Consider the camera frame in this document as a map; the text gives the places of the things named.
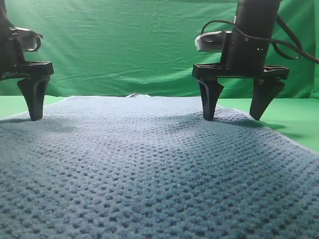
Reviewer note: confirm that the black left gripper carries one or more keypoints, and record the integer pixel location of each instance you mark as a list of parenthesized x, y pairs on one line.
[(14, 65)]

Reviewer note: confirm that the green backdrop cloth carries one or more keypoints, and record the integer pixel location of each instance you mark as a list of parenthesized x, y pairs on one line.
[(120, 47)]

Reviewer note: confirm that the blue waffle-weave towel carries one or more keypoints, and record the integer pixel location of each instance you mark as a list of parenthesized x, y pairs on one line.
[(152, 168)]

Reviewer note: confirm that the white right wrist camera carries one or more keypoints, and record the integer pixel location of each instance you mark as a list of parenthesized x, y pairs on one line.
[(211, 41)]

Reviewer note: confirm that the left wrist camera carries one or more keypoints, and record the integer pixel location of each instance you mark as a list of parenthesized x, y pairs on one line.
[(29, 40)]

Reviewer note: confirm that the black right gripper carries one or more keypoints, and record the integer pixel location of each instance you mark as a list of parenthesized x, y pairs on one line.
[(244, 55)]

